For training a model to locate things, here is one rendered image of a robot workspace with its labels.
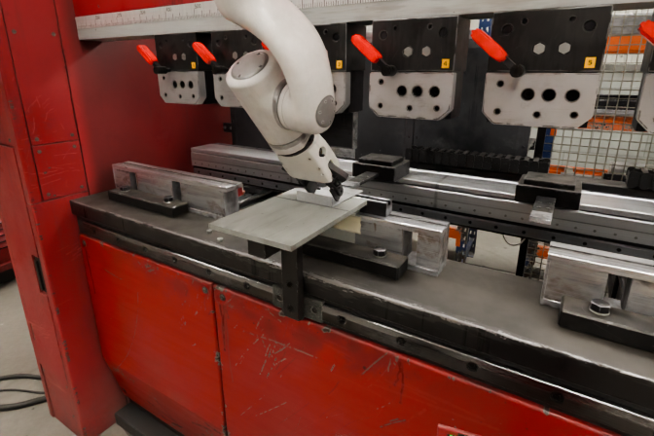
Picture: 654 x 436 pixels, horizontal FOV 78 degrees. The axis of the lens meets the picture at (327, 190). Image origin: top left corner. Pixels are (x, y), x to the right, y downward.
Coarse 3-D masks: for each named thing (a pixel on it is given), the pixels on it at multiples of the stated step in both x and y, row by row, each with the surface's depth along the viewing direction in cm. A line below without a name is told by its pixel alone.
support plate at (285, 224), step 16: (288, 192) 88; (256, 208) 77; (272, 208) 77; (288, 208) 77; (304, 208) 77; (320, 208) 77; (352, 208) 77; (208, 224) 70; (224, 224) 70; (240, 224) 70; (256, 224) 70; (272, 224) 70; (288, 224) 70; (304, 224) 70; (320, 224) 70; (256, 240) 65; (272, 240) 63; (288, 240) 63; (304, 240) 64
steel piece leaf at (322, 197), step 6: (300, 192) 81; (306, 192) 80; (318, 192) 87; (324, 192) 87; (300, 198) 82; (306, 198) 81; (312, 198) 80; (318, 198) 79; (324, 198) 78; (330, 198) 77; (342, 198) 83; (348, 198) 83; (318, 204) 79; (324, 204) 79; (330, 204) 78; (336, 204) 79
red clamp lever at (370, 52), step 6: (354, 36) 68; (360, 36) 69; (354, 42) 69; (360, 42) 68; (366, 42) 68; (360, 48) 68; (366, 48) 68; (372, 48) 68; (366, 54) 68; (372, 54) 68; (378, 54) 68; (372, 60) 68; (378, 60) 68; (384, 66) 66; (390, 66) 67; (384, 72) 67; (390, 72) 66; (396, 72) 69
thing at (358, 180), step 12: (372, 156) 107; (384, 156) 107; (396, 156) 107; (360, 168) 105; (372, 168) 103; (384, 168) 101; (396, 168) 100; (408, 168) 108; (348, 180) 95; (360, 180) 95; (384, 180) 102; (396, 180) 102
